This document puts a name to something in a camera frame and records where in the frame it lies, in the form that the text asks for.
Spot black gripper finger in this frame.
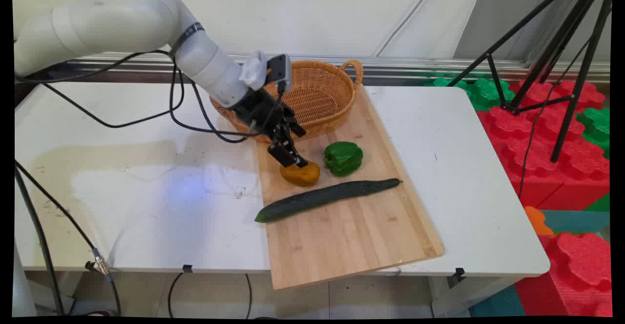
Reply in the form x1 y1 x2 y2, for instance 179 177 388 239
281 111 308 138
267 123 309 169

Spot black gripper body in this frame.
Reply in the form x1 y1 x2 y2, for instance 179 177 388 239
229 88 294 140

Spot long dark green cucumber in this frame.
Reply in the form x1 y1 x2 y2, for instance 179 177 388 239
254 178 403 224

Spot yellow orange vegetable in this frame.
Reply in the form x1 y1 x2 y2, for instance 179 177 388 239
279 161 321 187

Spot woven wicker basket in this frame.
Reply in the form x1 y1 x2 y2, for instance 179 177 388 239
210 60 364 143

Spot green bell pepper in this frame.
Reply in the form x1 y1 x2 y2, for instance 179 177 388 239
323 141 364 178

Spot wooden cutting board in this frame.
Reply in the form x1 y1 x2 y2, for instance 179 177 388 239
256 85 446 291

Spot green foam block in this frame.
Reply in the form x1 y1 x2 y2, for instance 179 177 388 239
424 77 516 112
575 106 611 160

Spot white table leg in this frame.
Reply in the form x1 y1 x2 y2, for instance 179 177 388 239
430 275 514 318

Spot large red foam block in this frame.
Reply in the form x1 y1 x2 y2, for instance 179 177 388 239
476 80 611 211

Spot orange foam piece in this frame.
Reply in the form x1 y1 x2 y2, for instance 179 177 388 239
524 206 555 236

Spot black tripod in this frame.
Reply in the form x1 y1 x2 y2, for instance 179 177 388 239
447 0 614 163

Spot teal foam mat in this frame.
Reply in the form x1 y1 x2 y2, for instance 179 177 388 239
539 210 611 235

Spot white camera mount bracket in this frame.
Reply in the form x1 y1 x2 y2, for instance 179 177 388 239
239 51 269 91

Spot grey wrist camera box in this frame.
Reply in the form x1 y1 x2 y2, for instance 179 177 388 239
266 54 292 94

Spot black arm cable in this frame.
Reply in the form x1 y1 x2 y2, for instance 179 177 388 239
15 50 172 83
43 63 186 129
169 65 285 144

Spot black strap on arm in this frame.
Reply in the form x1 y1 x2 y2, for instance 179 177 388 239
170 22 205 55

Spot aluminium window rail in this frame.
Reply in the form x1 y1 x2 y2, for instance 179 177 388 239
67 53 611 84

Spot black cable under table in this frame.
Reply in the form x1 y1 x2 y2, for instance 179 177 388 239
167 272 253 320

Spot thin cable with metal connector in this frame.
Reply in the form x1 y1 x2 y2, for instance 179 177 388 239
15 160 122 316

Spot thin black tripod cable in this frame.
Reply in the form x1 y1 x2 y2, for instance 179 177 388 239
517 36 592 201

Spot thick black cable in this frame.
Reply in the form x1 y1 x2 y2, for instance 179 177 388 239
15 167 67 316

